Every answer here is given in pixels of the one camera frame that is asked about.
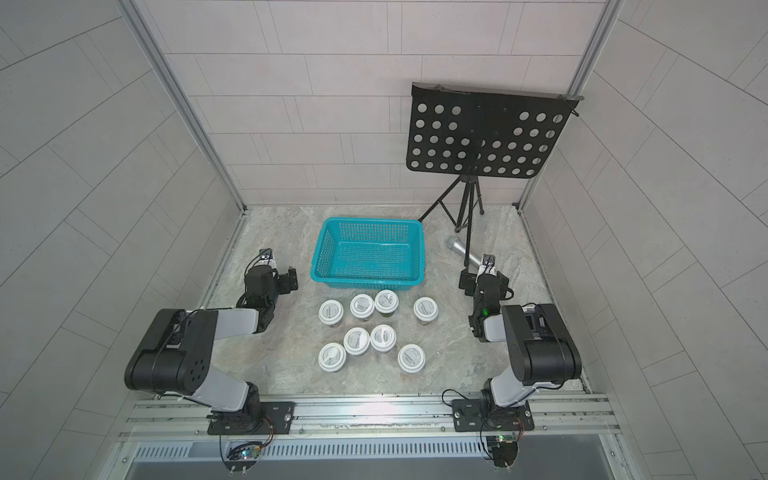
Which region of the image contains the yogurt cup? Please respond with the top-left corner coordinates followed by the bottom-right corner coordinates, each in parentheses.
top-left (343, 327), bottom-right (370, 356)
top-left (413, 296), bottom-right (439, 325)
top-left (370, 324), bottom-right (397, 353)
top-left (398, 344), bottom-right (426, 374)
top-left (318, 299), bottom-right (344, 327)
top-left (374, 290), bottom-right (399, 317)
top-left (349, 293), bottom-right (375, 322)
top-left (318, 342), bottom-right (347, 373)

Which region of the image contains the black perforated music stand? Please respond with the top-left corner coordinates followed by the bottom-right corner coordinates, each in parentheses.
top-left (406, 82), bottom-right (584, 268)

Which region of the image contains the teal plastic basket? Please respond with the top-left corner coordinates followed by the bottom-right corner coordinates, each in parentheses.
top-left (310, 217), bottom-right (426, 290)

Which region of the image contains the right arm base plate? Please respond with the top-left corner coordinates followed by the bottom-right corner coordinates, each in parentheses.
top-left (449, 398), bottom-right (535, 433)

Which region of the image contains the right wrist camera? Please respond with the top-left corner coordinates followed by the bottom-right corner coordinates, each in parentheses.
top-left (478, 254), bottom-right (496, 275)

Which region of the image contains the silver metal cylinder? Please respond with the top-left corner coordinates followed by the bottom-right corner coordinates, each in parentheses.
top-left (447, 236), bottom-right (482, 267)

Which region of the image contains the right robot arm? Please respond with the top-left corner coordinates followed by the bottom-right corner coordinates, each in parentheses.
top-left (459, 270), bottom-right (582, 415)

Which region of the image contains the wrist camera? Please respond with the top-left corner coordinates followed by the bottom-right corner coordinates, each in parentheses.
top-left (256, 248), bottom-right (277, 269)
top-left (478, 254), bottom-right (496, 275)

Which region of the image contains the circuit board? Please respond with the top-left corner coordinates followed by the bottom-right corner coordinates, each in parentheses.
top-left (224, 442), bottom-right (263, 476)
top-left (485, 436), bottom-right (519, 469)

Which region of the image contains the aluminium mounting rail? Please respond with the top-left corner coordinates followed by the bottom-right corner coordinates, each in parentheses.
top-left (115, 391), bottom-right (621, 442)

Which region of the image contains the left circuit board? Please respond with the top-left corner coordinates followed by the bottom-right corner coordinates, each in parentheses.
top-left (224, 442), bottom-right (263, 476)

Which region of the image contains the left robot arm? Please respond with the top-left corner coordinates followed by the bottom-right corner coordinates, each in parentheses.
top-left (124, 256), bottom-right (299, 427)

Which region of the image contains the right circuit board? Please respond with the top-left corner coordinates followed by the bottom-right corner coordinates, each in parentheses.
top-left (485, 436), bottom-right (519, 469)

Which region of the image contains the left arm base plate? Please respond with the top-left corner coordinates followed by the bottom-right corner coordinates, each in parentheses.
top-left (207, 401), bottom-right (296, 436)

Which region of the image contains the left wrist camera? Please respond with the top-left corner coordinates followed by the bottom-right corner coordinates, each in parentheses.
top-left (256, 248), bottom-right (277, 269)

